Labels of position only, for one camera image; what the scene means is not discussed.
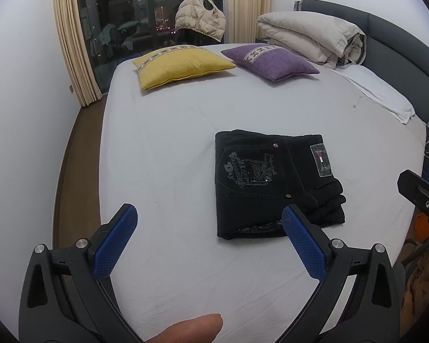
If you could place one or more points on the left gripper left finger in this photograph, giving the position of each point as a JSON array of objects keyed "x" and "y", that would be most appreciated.
[{"x": 67, "y": 295}]

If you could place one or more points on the purple pillow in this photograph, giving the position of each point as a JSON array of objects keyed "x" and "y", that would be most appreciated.
[{"x": 270, "y": 62}]

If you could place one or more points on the beige curtain left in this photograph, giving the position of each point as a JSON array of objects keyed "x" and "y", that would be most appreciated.
[{"x": 74, "y": 51}]

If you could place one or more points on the dark grey headboard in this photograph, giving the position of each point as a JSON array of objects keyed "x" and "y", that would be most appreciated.
[{"x": 393, "y": 54}]

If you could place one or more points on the white pillow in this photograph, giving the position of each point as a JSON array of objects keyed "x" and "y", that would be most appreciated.
[{"x": 379, "y": 91}]

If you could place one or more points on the beige curtain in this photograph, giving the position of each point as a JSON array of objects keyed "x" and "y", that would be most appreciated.
[
  {"x": 242, "y": 18},
  {"x": 74, "y": 51}
]

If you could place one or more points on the beige curtain right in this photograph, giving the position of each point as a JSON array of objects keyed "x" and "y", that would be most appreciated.
[{"x": 242, "y": 18}]

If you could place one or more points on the black jeans pants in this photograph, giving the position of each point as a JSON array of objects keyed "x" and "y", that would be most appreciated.
[{"x": 258, "y": 175}]

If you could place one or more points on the white bed sheet mattress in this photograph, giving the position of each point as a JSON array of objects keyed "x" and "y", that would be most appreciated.
[{"x": 173, "y": 150}]

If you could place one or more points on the yellow pillow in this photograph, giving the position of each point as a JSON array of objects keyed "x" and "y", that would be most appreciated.
[{"x": 177, "y": 63}]

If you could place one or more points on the beige puffer vest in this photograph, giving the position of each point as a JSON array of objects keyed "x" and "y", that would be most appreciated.
[{"x": 201, "y": 16}]

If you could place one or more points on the dark window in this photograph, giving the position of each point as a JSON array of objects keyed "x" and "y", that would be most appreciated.
[{"x": 119, "y": 30}]

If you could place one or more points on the folded beige duvet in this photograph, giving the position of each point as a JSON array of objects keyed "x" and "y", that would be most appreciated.
[{"x": 323, "y": 39}]

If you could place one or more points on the bare thumb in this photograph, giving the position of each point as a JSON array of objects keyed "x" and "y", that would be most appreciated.
[{"x": 203, "y": 329}]

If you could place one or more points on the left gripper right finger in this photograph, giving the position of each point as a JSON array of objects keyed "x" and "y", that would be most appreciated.
[{"x": 372, "y": 311}]

